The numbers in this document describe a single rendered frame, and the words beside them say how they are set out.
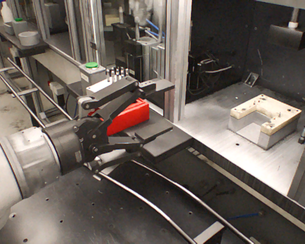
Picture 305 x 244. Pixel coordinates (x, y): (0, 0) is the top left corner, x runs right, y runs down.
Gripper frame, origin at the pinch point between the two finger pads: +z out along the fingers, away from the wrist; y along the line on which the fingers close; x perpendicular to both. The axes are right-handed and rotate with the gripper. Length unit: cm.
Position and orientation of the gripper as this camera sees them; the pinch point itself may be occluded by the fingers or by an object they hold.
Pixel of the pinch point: (157, 109)
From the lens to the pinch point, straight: 53.1
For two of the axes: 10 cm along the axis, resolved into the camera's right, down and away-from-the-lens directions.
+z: 7.8, -3.4, 5.2
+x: -6.2, -4.3, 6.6
